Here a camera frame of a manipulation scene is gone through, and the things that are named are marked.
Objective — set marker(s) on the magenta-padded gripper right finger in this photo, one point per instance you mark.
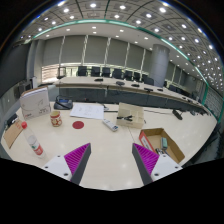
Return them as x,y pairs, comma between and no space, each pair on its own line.
146,157

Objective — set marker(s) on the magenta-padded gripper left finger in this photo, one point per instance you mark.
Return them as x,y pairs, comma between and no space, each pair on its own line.
77,156

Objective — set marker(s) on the clear red-capped water bottle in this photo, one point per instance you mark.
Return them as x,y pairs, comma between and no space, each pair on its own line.
33,141

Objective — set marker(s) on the small teal block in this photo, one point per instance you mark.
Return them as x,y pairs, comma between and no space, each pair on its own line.
164,143

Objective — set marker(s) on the open brown red-sided cardboard box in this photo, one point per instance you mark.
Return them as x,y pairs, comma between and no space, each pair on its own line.
175,150

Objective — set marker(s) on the flat round red coaster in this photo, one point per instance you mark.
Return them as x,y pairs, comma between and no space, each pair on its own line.
78,125

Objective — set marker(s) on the red and cream mug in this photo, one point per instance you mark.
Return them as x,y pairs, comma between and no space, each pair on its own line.
56,119

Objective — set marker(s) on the black clip tool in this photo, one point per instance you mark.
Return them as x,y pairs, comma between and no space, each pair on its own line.
125,117

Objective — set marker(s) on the white remote control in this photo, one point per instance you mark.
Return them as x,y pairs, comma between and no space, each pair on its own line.
110,124

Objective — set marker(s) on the white printed paper sheet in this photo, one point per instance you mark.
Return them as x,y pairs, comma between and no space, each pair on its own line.
87,111

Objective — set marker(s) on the beige open organizer box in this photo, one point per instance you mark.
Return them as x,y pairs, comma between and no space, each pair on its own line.
133,111

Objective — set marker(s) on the black pen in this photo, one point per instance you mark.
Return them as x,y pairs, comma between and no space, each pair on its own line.
111,111

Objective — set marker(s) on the large white cardboard box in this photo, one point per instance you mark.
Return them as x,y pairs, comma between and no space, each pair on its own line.
34,104

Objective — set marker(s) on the long curved conference desk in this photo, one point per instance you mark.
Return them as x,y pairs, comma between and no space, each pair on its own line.
100,90

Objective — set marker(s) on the black handheld device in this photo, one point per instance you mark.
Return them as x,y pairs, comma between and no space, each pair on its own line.
12,120

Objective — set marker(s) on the dark grey box monitor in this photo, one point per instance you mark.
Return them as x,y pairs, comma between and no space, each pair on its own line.
25,88

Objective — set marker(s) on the row of black chairs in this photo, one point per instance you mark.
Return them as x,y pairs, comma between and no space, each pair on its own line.
106,71

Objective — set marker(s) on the round ceiling lights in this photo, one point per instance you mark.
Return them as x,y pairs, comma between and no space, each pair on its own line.
93,5

